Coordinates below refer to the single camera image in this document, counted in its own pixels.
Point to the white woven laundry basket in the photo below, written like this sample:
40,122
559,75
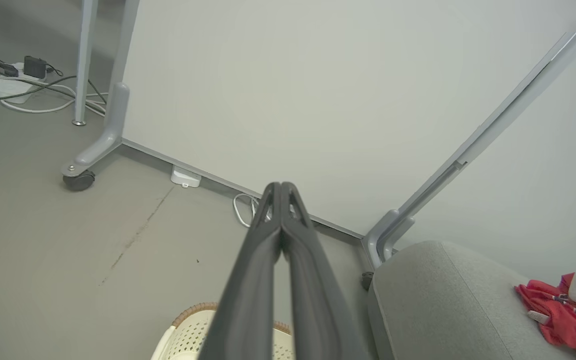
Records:
188,335

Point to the grey partition post with foot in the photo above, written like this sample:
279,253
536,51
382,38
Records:
488,135

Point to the grey partition post with caster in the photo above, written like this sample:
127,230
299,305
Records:
118,100

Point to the black caster wheel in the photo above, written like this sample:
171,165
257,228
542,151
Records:
79,181

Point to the grey fabric sofa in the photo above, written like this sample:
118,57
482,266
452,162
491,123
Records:
443,305

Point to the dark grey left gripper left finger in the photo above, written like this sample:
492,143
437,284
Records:
250,295

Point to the grey partition bottom rail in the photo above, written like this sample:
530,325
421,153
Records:
218,179

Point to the red basketball jersey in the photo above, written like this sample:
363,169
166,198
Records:
563,315

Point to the grey table leg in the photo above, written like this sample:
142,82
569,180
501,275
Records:
84,60

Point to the black power adapter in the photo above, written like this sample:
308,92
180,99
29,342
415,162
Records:
34,66

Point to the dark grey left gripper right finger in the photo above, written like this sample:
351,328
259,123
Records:
313,300

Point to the small white wall device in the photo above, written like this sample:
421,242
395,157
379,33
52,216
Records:
184,177

